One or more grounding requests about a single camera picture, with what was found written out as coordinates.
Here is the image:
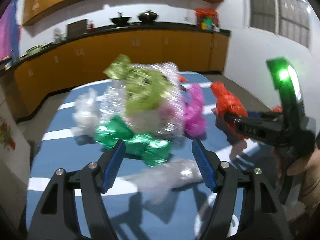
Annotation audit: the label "person right hand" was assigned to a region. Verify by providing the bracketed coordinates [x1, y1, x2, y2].
[287, 148, 319, 176]

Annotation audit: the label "black countertop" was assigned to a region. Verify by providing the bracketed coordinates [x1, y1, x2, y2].
[1, 22, 231, 77]

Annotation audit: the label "blue striped tablecloth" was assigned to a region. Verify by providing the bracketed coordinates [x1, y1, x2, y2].
[26, 71, 276, 240]

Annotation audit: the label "lower wooden kitchen cabinets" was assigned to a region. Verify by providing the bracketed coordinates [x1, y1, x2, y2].
[11, 30, 229, 119]

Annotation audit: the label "black wok with lid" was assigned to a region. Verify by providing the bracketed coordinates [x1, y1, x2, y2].
[138, 10, 158, 24]

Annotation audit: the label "barred window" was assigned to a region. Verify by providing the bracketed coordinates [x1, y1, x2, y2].
[250, 0, 311, 48]

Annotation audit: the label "green box on counter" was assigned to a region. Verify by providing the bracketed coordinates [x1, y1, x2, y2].
[201, 17, 213, 30]

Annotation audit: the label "dark wooden cutting board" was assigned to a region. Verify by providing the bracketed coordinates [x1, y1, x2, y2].
[67, 19, 87, 39]

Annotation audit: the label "small red plastic bag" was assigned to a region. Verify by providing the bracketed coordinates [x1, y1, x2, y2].
[178, 75, 188, 83]

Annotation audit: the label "dark green foil wrapper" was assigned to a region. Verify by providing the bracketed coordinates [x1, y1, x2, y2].
[94, 115, 171, 167]

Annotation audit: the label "clear bubble wrap sheet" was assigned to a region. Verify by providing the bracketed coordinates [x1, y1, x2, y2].
[99, 62, 184, 140]

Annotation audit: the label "glass jar on counter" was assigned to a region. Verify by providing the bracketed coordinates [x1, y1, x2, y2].
[53, 27, 62, 44]

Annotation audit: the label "red bag on counter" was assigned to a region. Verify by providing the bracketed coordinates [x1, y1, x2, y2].
[195, 8, 218, 19]

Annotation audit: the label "lime green plastic bag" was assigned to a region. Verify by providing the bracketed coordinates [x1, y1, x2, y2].
[104, 54, 173, 116]

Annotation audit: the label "white translucent plastic bag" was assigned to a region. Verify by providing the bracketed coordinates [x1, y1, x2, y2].
[71, 88, 99, 137]

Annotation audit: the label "large red plastic bag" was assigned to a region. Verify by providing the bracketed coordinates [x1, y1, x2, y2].
[209, 81, 249, 140]

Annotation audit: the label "magenta plastic bag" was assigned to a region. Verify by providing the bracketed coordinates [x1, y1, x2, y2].
[184, 83, 206, 137]

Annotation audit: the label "black wok pan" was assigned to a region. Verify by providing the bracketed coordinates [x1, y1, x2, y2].
[110, 12, 131, 27]

